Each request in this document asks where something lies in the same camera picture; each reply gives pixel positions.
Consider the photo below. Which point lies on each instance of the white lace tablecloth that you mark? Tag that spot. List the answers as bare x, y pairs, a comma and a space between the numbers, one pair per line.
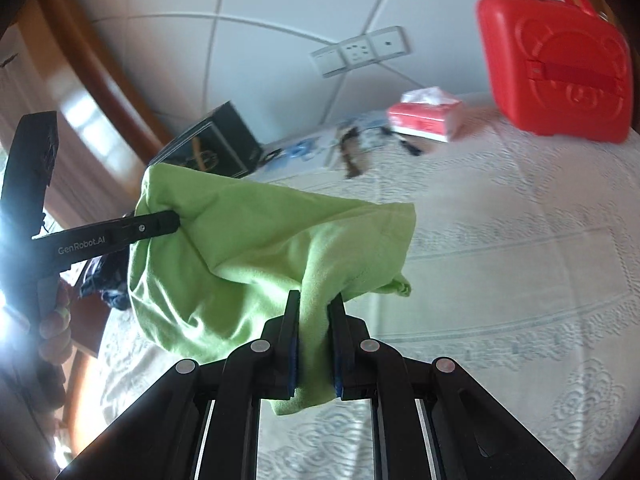
524, 269

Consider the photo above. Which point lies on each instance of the black pen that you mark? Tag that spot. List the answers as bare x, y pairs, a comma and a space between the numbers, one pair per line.
410, 148

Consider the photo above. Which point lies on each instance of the lime green garment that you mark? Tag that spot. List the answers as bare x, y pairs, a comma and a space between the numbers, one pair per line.
241, 247

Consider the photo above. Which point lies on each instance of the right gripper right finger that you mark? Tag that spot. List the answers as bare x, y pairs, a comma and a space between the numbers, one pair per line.
431, 420

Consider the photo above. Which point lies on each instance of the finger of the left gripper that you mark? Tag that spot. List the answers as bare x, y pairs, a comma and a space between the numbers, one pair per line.
150, 225

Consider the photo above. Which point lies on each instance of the dark blue clothes pile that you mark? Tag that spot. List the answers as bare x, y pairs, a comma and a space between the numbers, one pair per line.
106, 276

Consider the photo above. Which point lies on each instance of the person left hand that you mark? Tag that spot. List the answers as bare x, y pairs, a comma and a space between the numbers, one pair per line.
56, 343

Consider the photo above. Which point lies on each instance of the black gift bag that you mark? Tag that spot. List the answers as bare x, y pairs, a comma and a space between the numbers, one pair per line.
220, 143

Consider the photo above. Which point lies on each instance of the white wall socket strip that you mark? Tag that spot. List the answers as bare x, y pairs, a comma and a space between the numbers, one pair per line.
370, 48

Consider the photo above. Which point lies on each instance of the blue handled scissors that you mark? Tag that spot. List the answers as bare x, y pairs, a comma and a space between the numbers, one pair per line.
302, 149

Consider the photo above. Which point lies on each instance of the pink tissue pack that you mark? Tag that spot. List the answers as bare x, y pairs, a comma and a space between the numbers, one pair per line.
429, 113

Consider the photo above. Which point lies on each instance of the red plastic carry case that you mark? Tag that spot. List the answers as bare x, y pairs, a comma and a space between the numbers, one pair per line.
557, 67

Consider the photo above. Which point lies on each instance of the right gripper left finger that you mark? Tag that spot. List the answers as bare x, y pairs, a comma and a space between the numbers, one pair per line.
199, 421

